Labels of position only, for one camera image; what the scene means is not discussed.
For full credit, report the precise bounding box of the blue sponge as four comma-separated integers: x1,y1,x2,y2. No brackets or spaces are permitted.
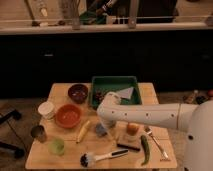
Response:
95,123,107,137

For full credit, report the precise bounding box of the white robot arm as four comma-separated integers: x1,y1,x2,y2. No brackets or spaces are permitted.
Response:
97,92,213,171

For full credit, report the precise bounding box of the orange bowl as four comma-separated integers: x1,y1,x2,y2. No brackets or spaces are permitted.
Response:
55,104,82,128

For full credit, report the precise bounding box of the purple bowl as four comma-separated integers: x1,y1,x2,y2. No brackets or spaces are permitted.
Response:
68,84,88,104

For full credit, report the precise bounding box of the orange apple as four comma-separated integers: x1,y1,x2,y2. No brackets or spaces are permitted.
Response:
126,123,139,136

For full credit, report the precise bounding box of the yellow banana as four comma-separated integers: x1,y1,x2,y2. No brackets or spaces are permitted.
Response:
76,120,91,143

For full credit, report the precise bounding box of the wooden scrub brush block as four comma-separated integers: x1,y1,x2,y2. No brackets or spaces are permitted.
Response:
117,134,140,151

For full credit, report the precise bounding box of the dark grape bunch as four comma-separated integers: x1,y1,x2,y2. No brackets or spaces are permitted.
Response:
94,91,105,103

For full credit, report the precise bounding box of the grey triangular cloth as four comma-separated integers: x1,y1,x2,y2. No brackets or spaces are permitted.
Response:
117,87,134,100

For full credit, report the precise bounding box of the green chili pepper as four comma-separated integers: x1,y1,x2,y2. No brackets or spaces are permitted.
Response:
140,135,150,165

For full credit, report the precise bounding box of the green plastic tray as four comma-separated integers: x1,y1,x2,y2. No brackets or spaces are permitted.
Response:
89,76,142,110

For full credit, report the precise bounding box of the white dish brush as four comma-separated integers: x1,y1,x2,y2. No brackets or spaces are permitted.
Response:
80,149,129,168

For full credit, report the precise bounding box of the green plastic cup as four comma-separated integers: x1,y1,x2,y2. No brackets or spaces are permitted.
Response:
48,138,65,156

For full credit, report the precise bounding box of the white cup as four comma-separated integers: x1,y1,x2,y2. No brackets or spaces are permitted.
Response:
38,101,55,119

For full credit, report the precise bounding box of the metal cup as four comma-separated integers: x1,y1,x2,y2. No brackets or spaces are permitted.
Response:
31,125,47,143

